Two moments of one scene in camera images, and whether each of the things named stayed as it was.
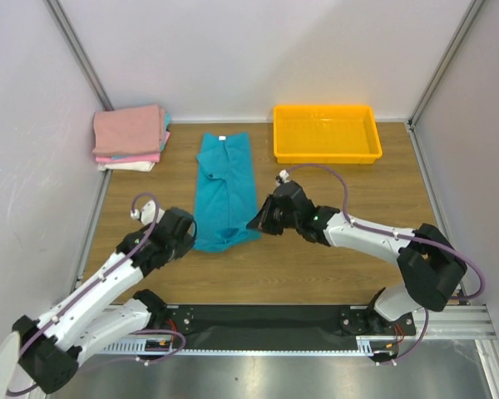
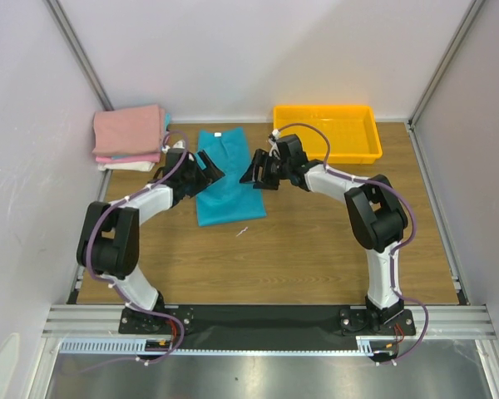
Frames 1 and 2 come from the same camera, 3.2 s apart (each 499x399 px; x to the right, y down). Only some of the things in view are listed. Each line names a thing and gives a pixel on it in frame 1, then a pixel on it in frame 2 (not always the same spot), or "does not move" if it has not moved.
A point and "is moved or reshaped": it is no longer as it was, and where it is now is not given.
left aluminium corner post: (79, 54) does not move
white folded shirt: (144, 166) does not move
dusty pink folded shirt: (135, 130) does not move
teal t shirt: (224, 199) is moved or reshaped
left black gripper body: (180, 246) to (194, 172)
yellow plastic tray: (325, 134) does not move
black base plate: (327, 327) does not move
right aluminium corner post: (438, 75) does not move
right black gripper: (272, 214) to (264, 169)
